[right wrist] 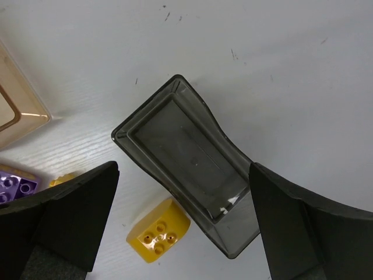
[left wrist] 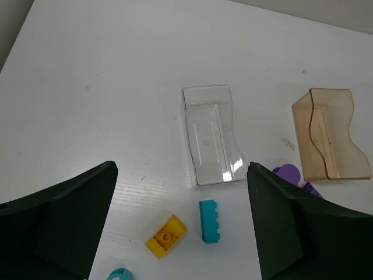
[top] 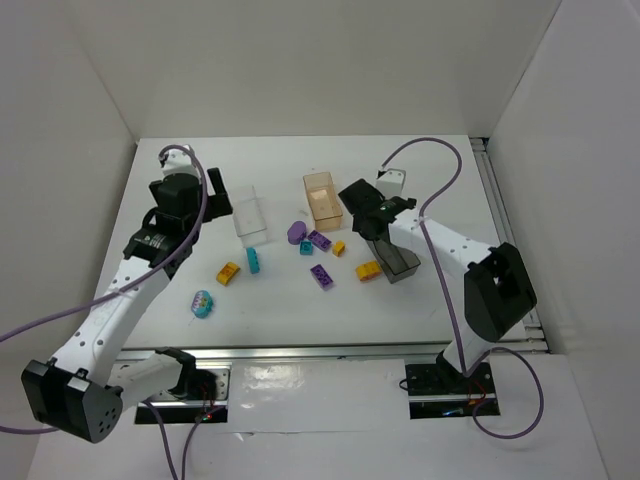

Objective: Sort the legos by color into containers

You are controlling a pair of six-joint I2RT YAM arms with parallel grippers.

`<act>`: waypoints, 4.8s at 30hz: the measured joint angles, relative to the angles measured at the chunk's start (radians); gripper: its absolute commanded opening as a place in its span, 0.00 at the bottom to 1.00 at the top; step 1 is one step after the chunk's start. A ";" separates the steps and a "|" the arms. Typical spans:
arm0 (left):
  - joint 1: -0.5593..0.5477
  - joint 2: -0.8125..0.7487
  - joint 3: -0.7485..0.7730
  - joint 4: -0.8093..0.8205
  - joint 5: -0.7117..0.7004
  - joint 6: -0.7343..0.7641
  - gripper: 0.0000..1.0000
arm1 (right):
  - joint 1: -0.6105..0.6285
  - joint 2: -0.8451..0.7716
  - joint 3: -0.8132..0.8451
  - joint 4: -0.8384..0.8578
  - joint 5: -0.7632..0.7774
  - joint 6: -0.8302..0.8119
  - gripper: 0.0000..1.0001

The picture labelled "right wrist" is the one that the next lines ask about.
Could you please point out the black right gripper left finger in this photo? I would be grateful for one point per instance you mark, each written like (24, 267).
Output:
(56, 233)

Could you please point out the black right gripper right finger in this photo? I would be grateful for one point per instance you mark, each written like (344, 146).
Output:
(306, 235)

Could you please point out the purple lego brick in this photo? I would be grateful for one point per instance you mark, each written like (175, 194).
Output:
(16, 184)

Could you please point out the yellow oval lego piece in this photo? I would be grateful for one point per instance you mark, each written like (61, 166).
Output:
(62, 179)

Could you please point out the yellow rounded lego brick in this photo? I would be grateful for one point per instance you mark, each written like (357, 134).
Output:
(159, 230)

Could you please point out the orange translucent plastic container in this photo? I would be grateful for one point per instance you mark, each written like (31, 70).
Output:
(22, 111)

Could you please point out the dark smoky plastic container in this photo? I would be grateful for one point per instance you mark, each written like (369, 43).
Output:
(174, 137)

